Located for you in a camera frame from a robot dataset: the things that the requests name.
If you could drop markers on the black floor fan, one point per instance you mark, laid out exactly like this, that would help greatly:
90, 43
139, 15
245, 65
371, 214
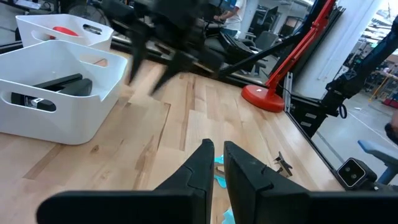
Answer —
93, 15

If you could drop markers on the teal staple remover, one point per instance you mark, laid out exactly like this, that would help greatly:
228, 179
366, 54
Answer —
221, 182

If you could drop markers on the black table-level camera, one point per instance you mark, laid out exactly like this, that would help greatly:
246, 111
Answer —
353, 174

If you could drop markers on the grey office chair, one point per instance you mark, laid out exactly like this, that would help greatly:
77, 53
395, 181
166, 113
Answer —
265, 39

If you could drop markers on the blue stool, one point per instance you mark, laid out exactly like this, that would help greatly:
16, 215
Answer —
379, 149

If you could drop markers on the red desk lamp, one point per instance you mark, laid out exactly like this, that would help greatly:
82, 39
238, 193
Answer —
262, 98

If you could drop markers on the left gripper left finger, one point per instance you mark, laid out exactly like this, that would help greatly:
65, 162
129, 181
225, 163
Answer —
186, 199

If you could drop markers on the white plastic bin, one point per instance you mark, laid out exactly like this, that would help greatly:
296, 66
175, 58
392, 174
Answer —
62, 130
31, 28

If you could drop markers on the black stapler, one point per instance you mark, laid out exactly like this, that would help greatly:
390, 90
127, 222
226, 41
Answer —
74, 87

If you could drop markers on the black articulated stand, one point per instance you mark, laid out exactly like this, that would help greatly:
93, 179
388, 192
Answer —
351, 84

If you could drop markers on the person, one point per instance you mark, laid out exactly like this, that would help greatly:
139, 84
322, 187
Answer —
236, 18
392, 133

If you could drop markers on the red tape roll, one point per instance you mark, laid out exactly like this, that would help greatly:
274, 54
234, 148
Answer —
63, 31

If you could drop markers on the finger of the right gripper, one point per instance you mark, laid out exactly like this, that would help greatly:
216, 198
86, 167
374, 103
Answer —
138, 49
171, 73

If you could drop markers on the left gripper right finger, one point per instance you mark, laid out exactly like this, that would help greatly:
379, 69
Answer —
264, 199

